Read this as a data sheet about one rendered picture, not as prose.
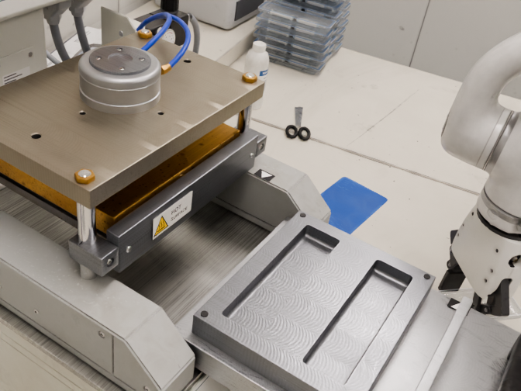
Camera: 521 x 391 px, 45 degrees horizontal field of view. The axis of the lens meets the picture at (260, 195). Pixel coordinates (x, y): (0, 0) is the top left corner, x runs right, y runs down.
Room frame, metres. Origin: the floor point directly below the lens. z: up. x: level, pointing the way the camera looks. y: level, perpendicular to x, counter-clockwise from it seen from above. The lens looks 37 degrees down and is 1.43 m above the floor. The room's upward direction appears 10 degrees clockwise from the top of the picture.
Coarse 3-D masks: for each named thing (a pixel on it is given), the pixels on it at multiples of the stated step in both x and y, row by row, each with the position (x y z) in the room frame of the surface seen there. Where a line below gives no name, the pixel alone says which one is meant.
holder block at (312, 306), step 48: (288, 240) 0.50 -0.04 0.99; (336, 240) 0.52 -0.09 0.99; (240, 288) 0.42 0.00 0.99; (288, 288) 0.45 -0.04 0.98; (336, 288) 0.44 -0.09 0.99; (384, 288) 0.47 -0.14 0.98; (240, 336) 0.36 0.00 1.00; (288, 336) 0.37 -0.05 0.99; (336, 336) 0.40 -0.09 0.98; (384, 336) 0.39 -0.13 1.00; (288, 384) 0.33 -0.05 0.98; (336, 384) 0.33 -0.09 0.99
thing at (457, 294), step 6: (444, 294) 0.65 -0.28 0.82; (450, 294) 0.65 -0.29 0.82; (456, 294) 0.65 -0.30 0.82; (462, 294) 0.66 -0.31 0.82; (468, 294) 0.66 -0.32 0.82; (486, 300) 0.65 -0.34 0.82; (510, 300) 0.66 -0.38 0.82; (510, 306) 0.65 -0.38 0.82; (516, 306) 0.65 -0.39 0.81; (510, 312) 0.64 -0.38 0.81; (516, 312) 0.64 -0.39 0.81
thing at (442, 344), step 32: (192, 320) 0.39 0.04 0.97; (416, 320) 0.44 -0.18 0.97; (448, 320) 0.45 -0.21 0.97; (480, 320) 0.46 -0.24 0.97; (416, 352) 0.40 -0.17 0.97; (448, 352) 0.41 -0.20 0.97; (480, 352) 0.41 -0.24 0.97; (224, 384) 0.35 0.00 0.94; (256, 384) 0.34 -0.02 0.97; (384, 384) 0.36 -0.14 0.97; (416, 384) 0.36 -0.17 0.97; (448, 384) 0.37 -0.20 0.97; (480, 384) 0.38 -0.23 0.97
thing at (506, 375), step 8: (520, 336) 0.41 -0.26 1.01; (520, 344) 0.40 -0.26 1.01; (512, 352) 0.39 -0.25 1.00; (520, 352) 0.39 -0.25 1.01; (512, 360) 0.38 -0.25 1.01; (520, 360) 0.38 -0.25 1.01; (512, 368) 0.37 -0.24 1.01; (520, 368) 0.37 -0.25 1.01; (504, 376) 0.36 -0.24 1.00; (512, 376) 0.36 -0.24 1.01; (520, 376) 0.36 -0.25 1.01; (504, 384) 0.35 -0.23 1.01; (512, 384) 0.35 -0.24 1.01; (520, 384) 0.35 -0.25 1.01
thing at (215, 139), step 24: (192, 144) 0.56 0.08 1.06; (216, 144) 0.56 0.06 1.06; (0, 168) 0.48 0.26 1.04; (168, 168) 0.50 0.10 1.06; (192, 168) 0.52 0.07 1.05; (24, 192) 0.47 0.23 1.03; (48, 192) 0.45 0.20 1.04; (120, 192) 0.45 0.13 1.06; (144, 192) 0.46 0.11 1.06; (72, 216) 0.44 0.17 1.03; (96, 216) 0.43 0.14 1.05; (120, 216) 0.42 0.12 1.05
